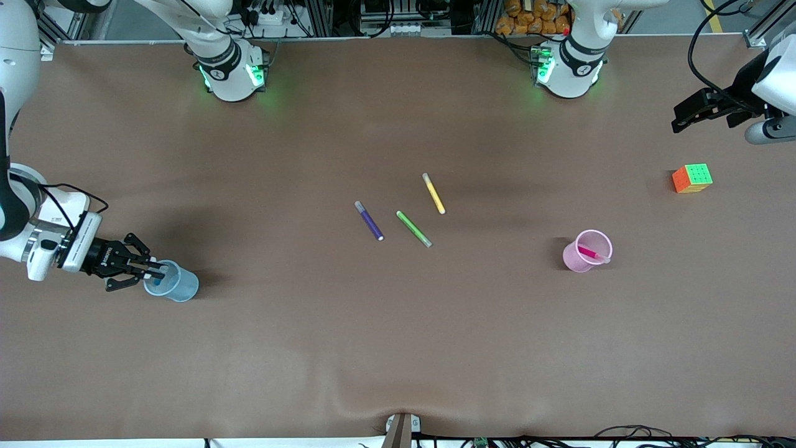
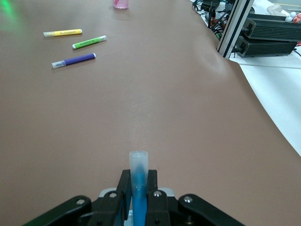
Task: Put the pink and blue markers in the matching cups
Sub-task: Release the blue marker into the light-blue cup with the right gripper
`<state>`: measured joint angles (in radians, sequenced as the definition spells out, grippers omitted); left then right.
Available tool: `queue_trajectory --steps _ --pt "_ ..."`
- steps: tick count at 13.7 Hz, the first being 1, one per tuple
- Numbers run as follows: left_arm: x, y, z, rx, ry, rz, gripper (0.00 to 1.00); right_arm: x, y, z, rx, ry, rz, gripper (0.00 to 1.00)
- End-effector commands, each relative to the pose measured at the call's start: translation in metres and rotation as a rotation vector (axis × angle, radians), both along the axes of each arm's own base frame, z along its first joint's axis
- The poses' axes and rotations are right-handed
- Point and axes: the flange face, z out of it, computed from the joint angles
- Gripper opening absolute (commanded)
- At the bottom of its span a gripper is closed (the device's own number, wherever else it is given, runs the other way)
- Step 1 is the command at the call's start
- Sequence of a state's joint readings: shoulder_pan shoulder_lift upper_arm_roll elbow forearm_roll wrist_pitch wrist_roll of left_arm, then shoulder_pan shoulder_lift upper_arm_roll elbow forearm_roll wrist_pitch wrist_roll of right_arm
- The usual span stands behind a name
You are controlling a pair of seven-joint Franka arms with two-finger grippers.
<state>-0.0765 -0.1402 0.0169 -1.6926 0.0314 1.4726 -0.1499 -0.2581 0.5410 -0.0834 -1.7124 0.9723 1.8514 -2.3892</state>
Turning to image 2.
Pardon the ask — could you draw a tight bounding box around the brown table mat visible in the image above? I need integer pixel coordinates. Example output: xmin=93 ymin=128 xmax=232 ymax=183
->
xmin=0 ymin=0 xmax=301 ymax=226

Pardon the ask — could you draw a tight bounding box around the purple marker pen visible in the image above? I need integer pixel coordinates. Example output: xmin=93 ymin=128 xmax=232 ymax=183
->
xmin=51 ymin=53 xmax=96 ymax=69

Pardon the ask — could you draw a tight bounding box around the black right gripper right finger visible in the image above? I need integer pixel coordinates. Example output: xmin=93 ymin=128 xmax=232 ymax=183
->
xmin=143 ymin=169 xmax=245 ymax=226

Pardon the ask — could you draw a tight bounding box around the yellow marker pen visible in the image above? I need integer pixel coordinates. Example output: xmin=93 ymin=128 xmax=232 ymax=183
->
xmin=43 ymin=28 xmax=83 ymax=38

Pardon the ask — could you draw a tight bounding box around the aluminium profile post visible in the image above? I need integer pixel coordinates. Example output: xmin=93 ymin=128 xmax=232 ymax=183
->
xmin=216 ymin=0 xmax=256 ymax=59

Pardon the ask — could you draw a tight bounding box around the red and white toy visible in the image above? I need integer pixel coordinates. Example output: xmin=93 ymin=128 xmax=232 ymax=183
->
xmin=285 ymin=11 xmax=301 ymax=24

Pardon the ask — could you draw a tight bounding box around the black finned electronics box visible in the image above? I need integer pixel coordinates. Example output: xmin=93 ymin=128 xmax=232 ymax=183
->
xmin=244 ymin=13 xmax=301 ymax=41
xmin=235 ymin=35 xmax=299 ymax=58

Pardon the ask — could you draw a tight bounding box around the green marker pen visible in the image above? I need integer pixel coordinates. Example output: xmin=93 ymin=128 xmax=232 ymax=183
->
xmin=72 ymin=35 xmax=107 ymax=50

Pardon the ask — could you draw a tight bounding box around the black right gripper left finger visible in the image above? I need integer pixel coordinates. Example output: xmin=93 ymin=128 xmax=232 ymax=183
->
xmin=22 ymin=169 xmax=132 ymax=226

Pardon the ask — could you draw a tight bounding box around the blue marker pen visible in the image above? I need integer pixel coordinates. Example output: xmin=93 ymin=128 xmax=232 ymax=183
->
xmin=129 ymin=150 xmax=149 ymax=226

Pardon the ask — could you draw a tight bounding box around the black cable bundle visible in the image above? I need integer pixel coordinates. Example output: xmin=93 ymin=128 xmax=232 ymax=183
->
xmin=190 ymin=0 xmax=230 ymax=40

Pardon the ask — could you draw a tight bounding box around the pink mesh cup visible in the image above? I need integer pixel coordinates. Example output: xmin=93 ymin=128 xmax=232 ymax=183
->
xmin=112 ymin=0 xmax=129 ymax=9

